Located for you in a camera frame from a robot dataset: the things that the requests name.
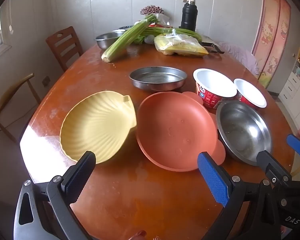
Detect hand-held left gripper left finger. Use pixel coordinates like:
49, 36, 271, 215
14, 151, 97, 240

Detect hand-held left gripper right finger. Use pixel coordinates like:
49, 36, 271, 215
197, 151, 282, 240

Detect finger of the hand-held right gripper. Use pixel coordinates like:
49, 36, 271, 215
287, 134, 300, 159
256, 150, 293, 188

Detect stainless steel bowl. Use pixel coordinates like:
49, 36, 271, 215
216, 100, 273, 167

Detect yellow shell-shaped plate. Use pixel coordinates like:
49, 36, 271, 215
59, 91, 137, 165

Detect small red paper bowl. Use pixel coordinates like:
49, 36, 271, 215
233, 78, 267, 109

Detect shallow round steel pan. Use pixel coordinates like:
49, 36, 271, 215
129, 66, 187, 92

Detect white drawer cabinet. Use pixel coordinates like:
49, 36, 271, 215
277, 72, 300, 120

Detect cartoon printed door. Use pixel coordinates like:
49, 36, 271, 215
251, 0, 292, 88

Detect pink cloth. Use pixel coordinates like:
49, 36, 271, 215
219, 41, 259, 74

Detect light wooden chair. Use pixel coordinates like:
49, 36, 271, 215
0, 73, 40, 143

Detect bag of yellow corn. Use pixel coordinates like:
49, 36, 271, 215
154, 31, 209, 57

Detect brown wooden chair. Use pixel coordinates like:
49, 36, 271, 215
45, 26, 84, 72

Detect steel basin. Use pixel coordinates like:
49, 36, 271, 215
95, 29, 128, 50

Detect celery bunch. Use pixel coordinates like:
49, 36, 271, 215
101, 14, 158, 63

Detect bundle of green stems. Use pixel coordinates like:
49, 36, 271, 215
140, 27, 203, 43

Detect black thermos bottle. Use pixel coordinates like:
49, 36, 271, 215
180, 0, 197, 32

